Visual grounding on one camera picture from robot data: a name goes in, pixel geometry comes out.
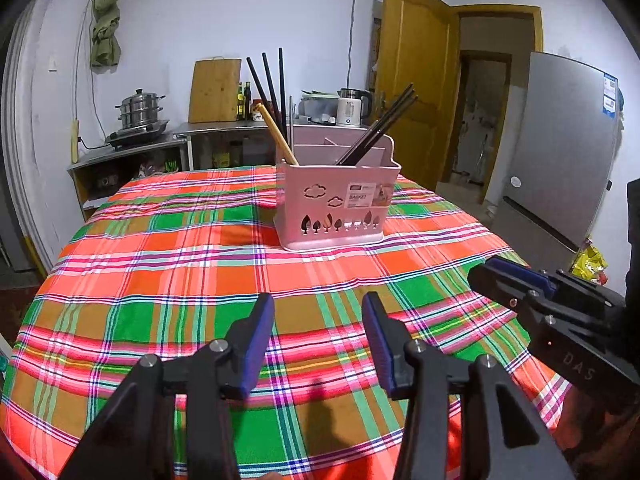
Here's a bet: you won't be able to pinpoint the pink utensil basket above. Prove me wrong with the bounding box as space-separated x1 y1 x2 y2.
275 126 403 253

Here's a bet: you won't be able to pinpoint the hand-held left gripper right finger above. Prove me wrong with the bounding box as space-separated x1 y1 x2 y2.
361 291 576 480

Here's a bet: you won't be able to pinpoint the clear plastic storage box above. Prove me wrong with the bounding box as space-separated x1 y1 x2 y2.
299 90 339 124

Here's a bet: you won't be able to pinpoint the black wall cable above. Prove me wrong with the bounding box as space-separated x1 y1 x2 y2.
347 0 359 89

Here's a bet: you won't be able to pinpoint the white electric kettle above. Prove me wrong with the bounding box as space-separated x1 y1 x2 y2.
335 88 374 128

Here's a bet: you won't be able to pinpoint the grey refrigerator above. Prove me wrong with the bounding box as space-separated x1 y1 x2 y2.
499 51 624 264

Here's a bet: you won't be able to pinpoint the wooden cutting board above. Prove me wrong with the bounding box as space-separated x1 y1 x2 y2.
188 57 243 124

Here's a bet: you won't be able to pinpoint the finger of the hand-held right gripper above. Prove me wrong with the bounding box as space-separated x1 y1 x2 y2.
487 257 627 322
467 263 612 342

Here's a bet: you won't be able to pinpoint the green knotted curtain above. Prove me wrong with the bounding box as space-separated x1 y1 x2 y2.
89 0 127 69

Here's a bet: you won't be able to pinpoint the wooden chopstick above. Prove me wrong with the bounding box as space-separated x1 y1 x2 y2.
259 103 300 166
256 103 296 166

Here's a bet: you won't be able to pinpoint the yellow wooden door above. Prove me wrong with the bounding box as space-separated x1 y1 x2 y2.
373 0 460 194

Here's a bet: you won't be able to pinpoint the yellow wooden door frame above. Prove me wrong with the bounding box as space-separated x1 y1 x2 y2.
451 4 544 207

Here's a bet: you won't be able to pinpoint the low metal shelf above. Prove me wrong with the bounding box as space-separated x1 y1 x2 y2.
67 137 192 222

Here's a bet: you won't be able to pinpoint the induction cooker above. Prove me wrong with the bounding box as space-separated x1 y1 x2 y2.
103 119 171 150

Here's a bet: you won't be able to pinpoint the plaid tablecloth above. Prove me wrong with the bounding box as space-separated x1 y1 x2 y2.
0 165 572 480

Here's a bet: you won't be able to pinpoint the black chopstick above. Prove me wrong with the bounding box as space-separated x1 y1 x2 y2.
246 56 287 133
342 91 417 166
278 47 289 137
262 51 288 134
336 83 415 166
349 97 420 167

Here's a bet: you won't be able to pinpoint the steel steamer pot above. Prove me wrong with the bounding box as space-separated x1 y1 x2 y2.
114 88 167 129

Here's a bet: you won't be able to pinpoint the metal kitchen shelf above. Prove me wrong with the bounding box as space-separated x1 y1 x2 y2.
172 117 372 172

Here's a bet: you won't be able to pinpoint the thin power strip cable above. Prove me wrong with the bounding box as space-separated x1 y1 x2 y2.
74 0 112 138

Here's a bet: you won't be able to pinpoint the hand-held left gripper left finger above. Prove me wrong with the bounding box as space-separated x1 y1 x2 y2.
57 292 277 480

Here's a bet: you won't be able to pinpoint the yellow snack bags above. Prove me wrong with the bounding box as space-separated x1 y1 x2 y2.
571 243 609 287

